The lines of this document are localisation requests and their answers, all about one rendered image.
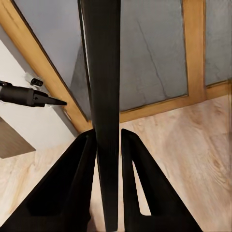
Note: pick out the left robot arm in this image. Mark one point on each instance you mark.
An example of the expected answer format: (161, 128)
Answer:
(31, 96)

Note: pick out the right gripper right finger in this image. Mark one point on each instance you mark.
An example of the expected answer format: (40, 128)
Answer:
(168, 212)

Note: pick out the door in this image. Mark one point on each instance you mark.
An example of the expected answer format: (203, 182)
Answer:
(173, 53)

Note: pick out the poster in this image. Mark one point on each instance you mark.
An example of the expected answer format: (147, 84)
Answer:
(100, 31)

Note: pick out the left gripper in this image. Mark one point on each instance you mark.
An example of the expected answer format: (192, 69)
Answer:
(30, 97)

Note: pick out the cabinet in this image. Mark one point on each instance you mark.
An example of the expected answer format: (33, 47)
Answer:
(11, 142)

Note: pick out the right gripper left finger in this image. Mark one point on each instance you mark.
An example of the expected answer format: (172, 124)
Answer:
(60, 202)

